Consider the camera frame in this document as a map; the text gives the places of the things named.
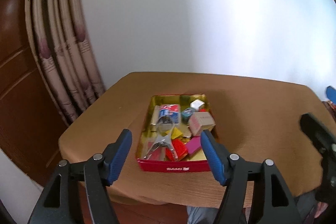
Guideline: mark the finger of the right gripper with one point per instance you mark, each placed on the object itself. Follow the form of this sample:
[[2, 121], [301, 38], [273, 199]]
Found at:
[[331, 94]]

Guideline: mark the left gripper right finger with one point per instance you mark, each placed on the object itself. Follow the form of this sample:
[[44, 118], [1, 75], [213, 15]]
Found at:
[[272, 201]]

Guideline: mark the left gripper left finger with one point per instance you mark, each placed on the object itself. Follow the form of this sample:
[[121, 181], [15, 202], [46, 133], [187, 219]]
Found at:
[[59, 201]]

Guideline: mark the magenta block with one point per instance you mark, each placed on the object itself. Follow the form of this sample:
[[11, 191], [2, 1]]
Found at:
[[193, 145]]

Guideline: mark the red block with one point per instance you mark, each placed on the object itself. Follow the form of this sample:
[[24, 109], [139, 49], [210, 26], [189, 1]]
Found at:
[[179, 148]]

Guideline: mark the metal clamp with red tape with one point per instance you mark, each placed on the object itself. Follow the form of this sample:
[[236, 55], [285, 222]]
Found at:
[[164, 128]]

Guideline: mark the silver ribbed metal case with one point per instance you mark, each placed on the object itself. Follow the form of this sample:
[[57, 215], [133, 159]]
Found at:
[[155, 115]]

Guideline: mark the yellow block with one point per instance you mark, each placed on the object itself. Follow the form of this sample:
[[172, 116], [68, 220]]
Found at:
[[176, 133]]

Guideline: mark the pink beige small carton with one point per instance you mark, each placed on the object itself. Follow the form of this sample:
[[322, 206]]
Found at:
[[200, 121]]

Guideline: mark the white chevron cube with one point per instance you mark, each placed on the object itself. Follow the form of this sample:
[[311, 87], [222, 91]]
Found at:
[[197, 105]]

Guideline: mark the clear box with pink packet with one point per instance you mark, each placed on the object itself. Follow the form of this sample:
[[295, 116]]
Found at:
[[203, 110]]

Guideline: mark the person's right hand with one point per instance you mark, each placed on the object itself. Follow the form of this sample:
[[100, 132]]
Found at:
[[321, 207]]

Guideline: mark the dark wooden cabinet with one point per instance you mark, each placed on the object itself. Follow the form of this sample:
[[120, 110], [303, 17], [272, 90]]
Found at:
[[30, 122]]

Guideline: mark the red gold tin box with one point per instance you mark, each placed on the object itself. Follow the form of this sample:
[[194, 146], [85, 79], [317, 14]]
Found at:
[[158, 161]]

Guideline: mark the beige patterned curtain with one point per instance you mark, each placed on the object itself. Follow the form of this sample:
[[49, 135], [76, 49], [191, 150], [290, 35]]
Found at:
[[62, 51]]

